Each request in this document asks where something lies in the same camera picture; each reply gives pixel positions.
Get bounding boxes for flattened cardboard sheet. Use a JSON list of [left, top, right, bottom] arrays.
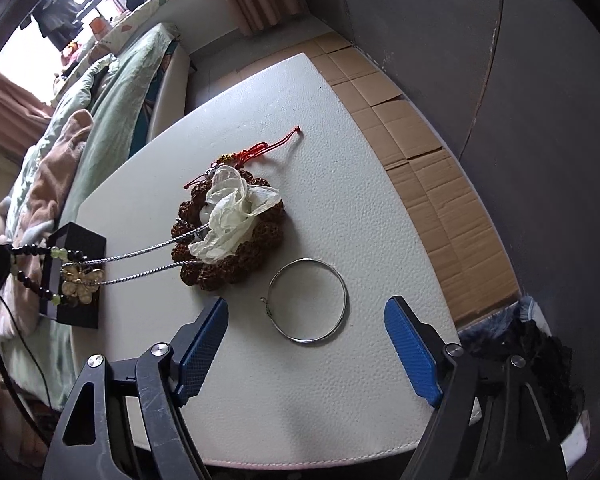
[[214, 30, 522, 328]]

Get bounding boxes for dark bead bracelet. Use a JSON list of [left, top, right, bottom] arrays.
[[9, 242, 86, 307]]

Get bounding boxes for green bed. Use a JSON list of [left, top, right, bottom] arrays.
[[0, 24, 178, 410]]

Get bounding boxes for brown rudraksha bead bracelet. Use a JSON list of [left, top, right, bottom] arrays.
[[170, 168, 287, 292]]

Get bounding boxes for pink fleece blanket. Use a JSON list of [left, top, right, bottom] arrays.
[[0, 108, 93, 340]]

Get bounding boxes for black cable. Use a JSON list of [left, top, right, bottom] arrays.
[[0, 294, 64, 451]]

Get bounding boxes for hanging dark clothes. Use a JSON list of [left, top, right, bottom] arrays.
[[19, 0, 83, 51]]

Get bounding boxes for red string bracelet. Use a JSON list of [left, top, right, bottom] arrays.
[[183, 126, 304, 190]]

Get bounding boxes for dark wardrobe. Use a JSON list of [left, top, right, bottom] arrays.
[[289, 0, 600, 461]]

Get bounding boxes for black jewelry box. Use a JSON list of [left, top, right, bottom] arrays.
[[40, 222, 106, 330]]

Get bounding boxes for butterfly pendant chain necklace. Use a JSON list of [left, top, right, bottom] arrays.
[[59, 223, 211, 306]]

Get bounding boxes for pink curtain left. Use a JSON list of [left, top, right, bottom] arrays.
[[0, 72, 54, 156]]

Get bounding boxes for floral window seat cushion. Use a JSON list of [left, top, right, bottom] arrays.
[[90, 0, 171, 52]]

